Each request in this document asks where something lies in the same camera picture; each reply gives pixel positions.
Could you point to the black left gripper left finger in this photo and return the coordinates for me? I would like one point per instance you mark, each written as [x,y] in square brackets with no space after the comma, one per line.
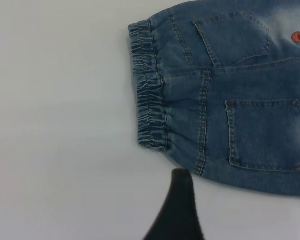
[165,220]

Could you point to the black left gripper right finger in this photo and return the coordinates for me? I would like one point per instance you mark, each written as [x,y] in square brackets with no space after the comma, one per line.
[190,220]

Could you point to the blue denim jeans with print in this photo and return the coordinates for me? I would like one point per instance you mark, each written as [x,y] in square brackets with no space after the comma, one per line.
[240,125]

